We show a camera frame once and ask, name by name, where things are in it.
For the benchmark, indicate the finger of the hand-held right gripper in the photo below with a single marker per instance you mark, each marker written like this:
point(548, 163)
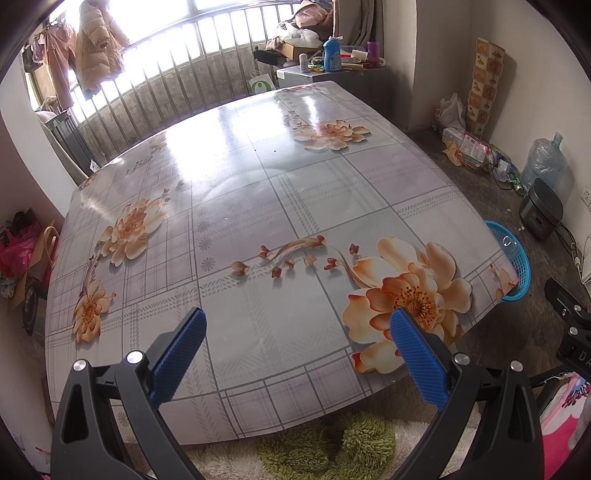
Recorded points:
point(568, 302)

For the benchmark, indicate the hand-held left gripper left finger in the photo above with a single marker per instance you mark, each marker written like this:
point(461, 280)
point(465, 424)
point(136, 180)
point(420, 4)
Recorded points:
point(180, 350)

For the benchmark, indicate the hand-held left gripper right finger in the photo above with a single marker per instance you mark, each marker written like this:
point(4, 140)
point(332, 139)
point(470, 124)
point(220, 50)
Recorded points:
point(418, 355)

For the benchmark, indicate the blue plastic basket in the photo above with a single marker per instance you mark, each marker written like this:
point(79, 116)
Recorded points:
point(519, 263)

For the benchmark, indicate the black rice cooker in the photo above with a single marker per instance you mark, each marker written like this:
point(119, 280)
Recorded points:
point(540, 207)

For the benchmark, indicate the green white shaggy rug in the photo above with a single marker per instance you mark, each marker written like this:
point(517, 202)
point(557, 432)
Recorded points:
point(360, 443)

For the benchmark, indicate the large empty water jug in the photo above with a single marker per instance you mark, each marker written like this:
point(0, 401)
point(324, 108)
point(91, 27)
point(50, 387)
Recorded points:
point(545, 161)

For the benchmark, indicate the brown paper bag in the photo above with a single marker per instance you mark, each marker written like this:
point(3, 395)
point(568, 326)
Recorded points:
point(44, 258)

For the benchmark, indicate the pile of packaging litter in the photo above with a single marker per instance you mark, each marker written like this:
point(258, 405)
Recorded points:
point(471, 147)

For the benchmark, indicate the white plastic bag red print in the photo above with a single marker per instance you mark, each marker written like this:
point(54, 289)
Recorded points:
point(450, 113)

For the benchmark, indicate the tile-patterned roll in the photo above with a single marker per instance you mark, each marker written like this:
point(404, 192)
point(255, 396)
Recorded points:
point(485, 83)

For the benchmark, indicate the dark metal rack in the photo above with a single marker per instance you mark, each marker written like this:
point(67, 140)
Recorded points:
point(69, 138)

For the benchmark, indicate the green white paper bag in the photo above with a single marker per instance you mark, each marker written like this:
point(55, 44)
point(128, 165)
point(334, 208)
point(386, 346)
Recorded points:
point(263, 85)

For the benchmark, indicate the metal window railing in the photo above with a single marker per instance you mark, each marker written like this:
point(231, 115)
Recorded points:
point(207, 69)

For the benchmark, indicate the grey cabinet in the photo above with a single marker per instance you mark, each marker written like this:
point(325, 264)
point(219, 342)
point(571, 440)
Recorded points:
point(295, 76)

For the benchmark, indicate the black box-shaped object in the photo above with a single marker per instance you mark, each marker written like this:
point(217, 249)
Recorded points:
point(265, 56)

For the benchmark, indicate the purple cup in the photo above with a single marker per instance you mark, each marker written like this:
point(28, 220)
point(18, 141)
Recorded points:
point(374, 51)

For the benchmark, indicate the blue detergent bottle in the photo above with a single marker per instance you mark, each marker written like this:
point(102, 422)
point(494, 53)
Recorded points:
point(331, 57)

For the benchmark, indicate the pink hanging jacket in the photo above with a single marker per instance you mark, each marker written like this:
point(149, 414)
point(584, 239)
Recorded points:
point(57, 64)

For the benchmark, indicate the beige puffer jacket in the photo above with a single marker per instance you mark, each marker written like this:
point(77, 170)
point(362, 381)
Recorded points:
point(99, 46)

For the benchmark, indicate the open brown cardboard box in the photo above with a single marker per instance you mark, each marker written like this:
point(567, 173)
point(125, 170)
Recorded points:
point(295, 50)

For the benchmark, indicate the white shopping bag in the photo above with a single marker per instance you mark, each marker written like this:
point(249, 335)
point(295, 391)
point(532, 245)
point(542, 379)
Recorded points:
point(295, 34)

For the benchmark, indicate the grey curtain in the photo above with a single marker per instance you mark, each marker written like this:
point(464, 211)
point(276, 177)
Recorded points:
point(369, 18)

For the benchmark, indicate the pink cloth bundle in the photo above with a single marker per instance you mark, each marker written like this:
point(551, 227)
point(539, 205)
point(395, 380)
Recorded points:
point(314, 14)

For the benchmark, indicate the wall socket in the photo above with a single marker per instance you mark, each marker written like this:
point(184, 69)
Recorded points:
point(587, 196)

